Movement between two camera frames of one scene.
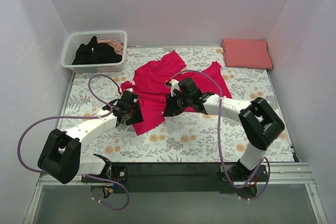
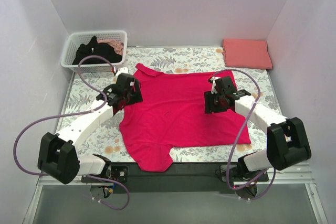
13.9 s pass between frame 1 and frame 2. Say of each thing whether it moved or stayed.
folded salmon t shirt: stayed
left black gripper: moved
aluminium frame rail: stayed
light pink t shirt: stayed
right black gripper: moved
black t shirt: stayed
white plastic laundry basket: stayed
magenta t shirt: moved
